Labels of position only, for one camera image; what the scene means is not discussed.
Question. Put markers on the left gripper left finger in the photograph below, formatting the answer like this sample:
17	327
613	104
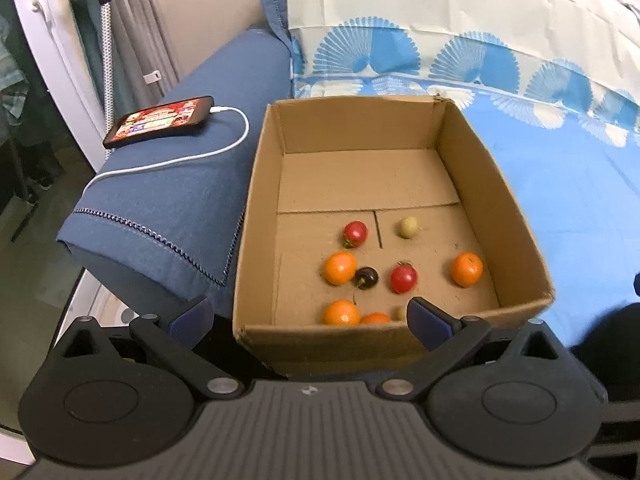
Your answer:
169	342

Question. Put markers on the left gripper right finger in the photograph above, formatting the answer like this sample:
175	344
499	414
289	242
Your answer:
450	343

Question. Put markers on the tan round fruit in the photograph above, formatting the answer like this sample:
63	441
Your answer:
409	227
401	314

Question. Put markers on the red cherry tomato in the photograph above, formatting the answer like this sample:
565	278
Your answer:
354	234
403	278

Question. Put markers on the large red tomato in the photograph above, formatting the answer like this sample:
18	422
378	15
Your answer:
375	318

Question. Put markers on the dark plum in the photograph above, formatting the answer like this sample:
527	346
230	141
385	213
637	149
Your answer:
366	278

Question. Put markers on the orange tangerine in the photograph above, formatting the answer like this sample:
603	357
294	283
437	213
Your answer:
339	268
341	312

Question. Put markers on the orange in box corner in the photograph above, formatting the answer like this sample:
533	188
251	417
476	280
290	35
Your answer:
466	269

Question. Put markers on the blue sofa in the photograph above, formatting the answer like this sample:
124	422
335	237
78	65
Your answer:
163	225

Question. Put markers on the cardboard box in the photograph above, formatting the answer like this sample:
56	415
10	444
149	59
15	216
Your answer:
322	163

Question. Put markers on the black smartphone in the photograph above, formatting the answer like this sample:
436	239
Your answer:
180	118

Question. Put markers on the grey curtain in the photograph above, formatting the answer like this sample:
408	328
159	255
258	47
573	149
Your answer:
144	66

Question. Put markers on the blue patterned cloth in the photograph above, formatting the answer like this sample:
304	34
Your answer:
552	88

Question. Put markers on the plaid shirt hanging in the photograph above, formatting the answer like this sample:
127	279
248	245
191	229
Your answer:
13	83

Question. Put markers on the white door frame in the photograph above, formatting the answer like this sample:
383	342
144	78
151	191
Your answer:
51	32

